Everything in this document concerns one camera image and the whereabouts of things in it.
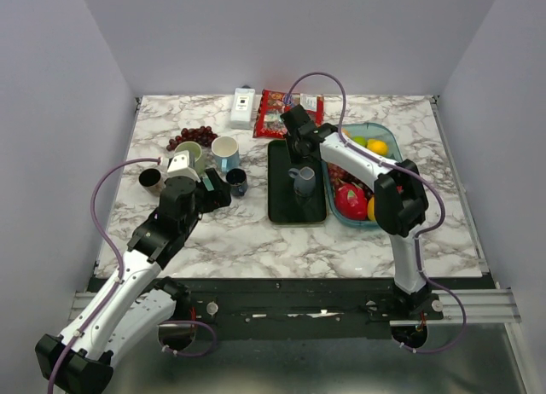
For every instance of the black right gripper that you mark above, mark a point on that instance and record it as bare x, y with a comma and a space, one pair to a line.
299, 159

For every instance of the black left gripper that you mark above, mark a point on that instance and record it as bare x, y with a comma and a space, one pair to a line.
220, 196

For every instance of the mint green mug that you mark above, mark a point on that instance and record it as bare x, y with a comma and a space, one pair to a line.
207, 182

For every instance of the dark blue mug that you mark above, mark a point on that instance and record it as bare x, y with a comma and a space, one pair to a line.
237, 180

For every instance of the light green large mug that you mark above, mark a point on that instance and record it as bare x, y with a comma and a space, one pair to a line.
196, 155

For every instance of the grey blue dotted mug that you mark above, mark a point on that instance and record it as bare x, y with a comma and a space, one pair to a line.
304, 180

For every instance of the light blue hexagonal mug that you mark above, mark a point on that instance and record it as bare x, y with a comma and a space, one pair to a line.
225, 151

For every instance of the brown striped mug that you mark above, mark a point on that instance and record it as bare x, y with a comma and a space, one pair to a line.
151, 180

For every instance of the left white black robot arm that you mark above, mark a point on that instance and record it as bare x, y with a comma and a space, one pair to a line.
83, 356

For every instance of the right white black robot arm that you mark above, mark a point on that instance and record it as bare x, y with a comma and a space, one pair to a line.
400, 198

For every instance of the red snack bag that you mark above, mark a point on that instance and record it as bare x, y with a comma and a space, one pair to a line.
274, 103

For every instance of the red grape bunch in container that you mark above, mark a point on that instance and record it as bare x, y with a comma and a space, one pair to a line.
339, 177

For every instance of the green lime fruit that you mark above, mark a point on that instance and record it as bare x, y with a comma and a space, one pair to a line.
360, 140

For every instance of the dark red grape bunch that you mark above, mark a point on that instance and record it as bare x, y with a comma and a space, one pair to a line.
203, 136

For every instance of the black tray gold rim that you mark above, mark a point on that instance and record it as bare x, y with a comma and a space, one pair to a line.
284, 205

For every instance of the white rectangular box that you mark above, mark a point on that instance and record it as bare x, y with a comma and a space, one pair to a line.
241, 114

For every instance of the yellow lemon fruit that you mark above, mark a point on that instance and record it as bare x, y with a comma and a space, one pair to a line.
378, 147

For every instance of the teal transparent fruit container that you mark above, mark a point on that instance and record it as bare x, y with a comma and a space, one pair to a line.
368, 130

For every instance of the red dragon fruit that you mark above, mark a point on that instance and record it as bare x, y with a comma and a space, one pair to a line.
351, 203

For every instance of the yellow mango fruit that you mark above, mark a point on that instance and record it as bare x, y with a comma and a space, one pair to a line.
371, 209

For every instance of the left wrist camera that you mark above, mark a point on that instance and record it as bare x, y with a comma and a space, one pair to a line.
177, 166

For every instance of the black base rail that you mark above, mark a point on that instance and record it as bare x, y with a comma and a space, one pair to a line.
296, 309

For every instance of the aluminium frame rail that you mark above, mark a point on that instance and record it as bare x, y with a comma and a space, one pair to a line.
487, 306

